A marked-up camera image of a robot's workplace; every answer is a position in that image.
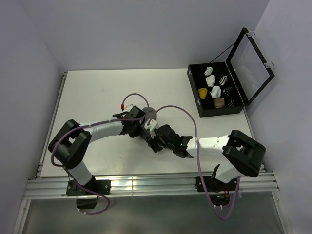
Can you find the black white striped rolled sock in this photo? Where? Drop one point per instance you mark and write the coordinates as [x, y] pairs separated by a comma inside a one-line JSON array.
[[222, 80]]

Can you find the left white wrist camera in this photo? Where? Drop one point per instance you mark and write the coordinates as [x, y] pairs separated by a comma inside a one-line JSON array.
[[126, 107]]

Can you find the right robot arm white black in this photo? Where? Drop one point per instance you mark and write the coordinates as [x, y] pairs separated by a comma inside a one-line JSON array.
[[244, 155]]

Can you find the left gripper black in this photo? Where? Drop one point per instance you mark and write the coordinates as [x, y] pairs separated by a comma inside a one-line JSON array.
[[138, 133]]

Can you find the grey sock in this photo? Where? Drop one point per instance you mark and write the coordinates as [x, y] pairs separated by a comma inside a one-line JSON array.
[[150, 113]]

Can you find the white rolled sock lower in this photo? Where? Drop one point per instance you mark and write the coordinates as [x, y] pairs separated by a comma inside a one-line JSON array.
[[216, 92]]

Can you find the black electronics box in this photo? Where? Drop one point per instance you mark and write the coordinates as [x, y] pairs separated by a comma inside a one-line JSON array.
[[86, 203]]

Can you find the glass box lid black frame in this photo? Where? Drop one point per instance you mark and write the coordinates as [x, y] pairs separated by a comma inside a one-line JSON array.
[[249, 69]]

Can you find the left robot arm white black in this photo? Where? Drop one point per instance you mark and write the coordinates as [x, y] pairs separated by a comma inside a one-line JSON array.
[[71, 142]]

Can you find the aluminium frame rail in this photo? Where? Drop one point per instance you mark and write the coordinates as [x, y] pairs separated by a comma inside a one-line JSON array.
[[149, 204]]

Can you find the black storage box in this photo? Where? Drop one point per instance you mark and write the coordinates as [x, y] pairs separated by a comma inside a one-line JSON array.
[[197, 80]]

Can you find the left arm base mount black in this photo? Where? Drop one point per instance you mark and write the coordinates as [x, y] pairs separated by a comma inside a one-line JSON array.
[[99, 186]]

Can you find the white rolled sock upper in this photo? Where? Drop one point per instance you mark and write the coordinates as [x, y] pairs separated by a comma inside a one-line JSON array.
[[210, 80]]

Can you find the dark colourful striped rolled sock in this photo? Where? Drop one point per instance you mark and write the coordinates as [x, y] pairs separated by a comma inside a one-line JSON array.
[[230, 102]]

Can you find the brown rolled sock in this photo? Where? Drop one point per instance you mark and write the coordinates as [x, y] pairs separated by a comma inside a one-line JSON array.
[[219, 102]]

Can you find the yellow sock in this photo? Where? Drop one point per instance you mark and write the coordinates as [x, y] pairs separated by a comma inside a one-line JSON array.
[[202, 93]]

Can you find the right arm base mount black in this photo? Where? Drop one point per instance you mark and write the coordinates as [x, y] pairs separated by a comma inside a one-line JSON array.
[[214, 185]]

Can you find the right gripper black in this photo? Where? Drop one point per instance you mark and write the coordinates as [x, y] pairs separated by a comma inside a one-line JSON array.
[[152, 143]]

